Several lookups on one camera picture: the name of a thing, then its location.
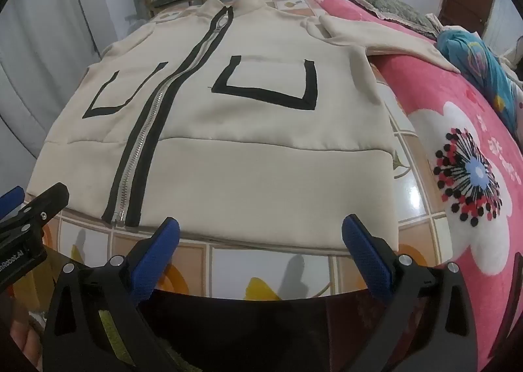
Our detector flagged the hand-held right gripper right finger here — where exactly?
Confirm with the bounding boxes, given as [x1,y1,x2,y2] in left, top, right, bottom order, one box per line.
[341,214,504,372]

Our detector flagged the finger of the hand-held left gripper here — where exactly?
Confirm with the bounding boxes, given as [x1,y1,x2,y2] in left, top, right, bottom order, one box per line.
[0,182,70,243]
[0,186,24,219]

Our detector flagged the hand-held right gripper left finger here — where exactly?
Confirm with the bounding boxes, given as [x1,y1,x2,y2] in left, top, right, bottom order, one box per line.
[43,217,181,372]

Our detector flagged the cream zip jacket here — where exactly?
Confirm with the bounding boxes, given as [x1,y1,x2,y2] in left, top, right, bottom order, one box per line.
[26,0,462,252]

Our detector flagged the person's left hand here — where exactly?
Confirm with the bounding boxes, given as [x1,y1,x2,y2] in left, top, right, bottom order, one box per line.
[9,309,45,372]

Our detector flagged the checkered fruit print table cover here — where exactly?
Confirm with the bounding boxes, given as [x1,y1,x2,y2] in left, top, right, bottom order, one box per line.
[25,0,450,303]

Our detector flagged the yellow-green cloth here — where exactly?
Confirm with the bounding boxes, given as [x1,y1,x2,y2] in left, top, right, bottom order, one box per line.
[98,307,123,358]

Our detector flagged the white curtain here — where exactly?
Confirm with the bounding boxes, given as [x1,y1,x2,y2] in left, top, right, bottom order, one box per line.
[0,0,123,160]

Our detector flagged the pink floral blanket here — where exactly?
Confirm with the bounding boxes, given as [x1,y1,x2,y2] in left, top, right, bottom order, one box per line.
[302,0,523,372]

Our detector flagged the blue printed blanket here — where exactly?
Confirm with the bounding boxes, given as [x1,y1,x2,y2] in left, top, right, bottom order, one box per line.
[437,27,523,132]

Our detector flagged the green patterned pillow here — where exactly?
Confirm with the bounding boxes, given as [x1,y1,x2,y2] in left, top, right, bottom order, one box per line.
[335,0,442,36]

